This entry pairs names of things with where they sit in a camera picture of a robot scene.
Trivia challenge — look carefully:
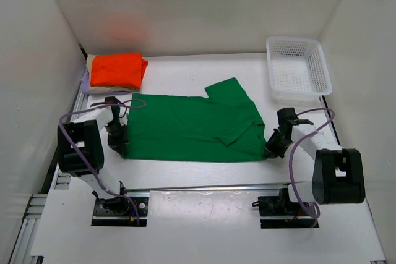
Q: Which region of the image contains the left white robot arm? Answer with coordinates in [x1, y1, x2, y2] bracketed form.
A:
[57, 96, 131, 209]

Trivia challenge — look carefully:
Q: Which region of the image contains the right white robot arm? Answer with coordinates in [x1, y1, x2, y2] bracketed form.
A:
[264, 108, 366, 205]

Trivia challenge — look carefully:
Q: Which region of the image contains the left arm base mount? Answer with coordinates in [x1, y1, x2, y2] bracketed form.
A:
[91, 192, 150, 228]

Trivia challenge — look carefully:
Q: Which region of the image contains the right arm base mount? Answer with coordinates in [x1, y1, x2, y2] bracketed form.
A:
[252, 196, 319, 229]

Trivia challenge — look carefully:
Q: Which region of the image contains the purple t shirt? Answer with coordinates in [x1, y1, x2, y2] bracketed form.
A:
[80, 70, 129, 95]

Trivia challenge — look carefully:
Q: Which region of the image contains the orange t shirt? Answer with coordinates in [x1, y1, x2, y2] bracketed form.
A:
[89, 52, 149, 89]

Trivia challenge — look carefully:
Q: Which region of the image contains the green t shirt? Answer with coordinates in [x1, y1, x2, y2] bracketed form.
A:
[123, 77, 266, 163]

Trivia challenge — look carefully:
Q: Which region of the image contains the aluminium frame rail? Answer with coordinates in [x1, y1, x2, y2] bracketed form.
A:
[9, 90, 387, 264]

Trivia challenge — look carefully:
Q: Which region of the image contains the beige t shirt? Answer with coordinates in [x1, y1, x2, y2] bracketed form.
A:
[81, 54, 137, 95]

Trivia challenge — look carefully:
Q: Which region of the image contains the white plastic basket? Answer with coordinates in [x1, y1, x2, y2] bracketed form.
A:
[266, 36, 332, 101]

